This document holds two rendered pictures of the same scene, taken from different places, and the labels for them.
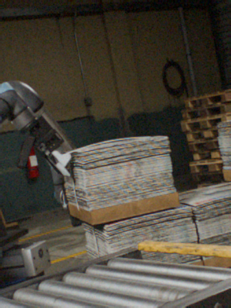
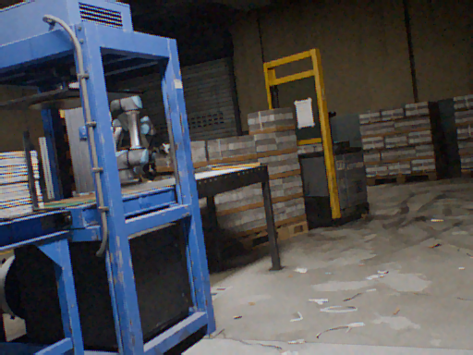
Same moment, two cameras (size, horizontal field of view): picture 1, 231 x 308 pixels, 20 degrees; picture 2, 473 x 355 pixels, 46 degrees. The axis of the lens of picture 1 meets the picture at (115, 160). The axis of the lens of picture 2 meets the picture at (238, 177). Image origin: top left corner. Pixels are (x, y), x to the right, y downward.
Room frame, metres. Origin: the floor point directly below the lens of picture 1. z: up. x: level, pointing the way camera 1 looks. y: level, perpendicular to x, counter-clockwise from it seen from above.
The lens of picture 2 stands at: (-2.35, 1.81, 0.95)
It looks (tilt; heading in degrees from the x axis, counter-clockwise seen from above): 3 degrees down; 333
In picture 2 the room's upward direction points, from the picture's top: 8 degrees counter-clockwise
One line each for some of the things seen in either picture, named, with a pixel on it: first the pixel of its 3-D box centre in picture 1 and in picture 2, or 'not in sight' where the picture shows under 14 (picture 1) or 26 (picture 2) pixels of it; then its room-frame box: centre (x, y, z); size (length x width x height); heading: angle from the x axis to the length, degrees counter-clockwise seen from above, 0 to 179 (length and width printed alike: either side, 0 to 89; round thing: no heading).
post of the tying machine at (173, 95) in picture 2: not in sight; (187, 189); (0.32, 0.74, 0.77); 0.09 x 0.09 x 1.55; 35
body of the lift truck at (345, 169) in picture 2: not in sight; (328, 185); (2.71, -1.92, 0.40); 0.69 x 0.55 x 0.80; 15
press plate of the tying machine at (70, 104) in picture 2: not in sight; (67, 101); (0.51, 1.24, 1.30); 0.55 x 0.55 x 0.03; 35
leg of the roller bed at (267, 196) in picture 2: not in sight; (271, 225); (1.25, -0.27, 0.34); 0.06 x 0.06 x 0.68; 35
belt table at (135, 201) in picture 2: not in sight; (84, 208); (0.51, 1.24, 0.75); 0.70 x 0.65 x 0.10; 125
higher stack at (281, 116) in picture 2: not in sight; (277, 173); (2.50, -1.15, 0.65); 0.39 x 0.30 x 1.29; 15
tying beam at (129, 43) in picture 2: not in sight; (62, 61); (0.51, 1.23, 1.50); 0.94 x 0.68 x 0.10; 35
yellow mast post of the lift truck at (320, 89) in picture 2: not in sight; (324, 134); (2.29, -1.65, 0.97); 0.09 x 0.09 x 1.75; 15
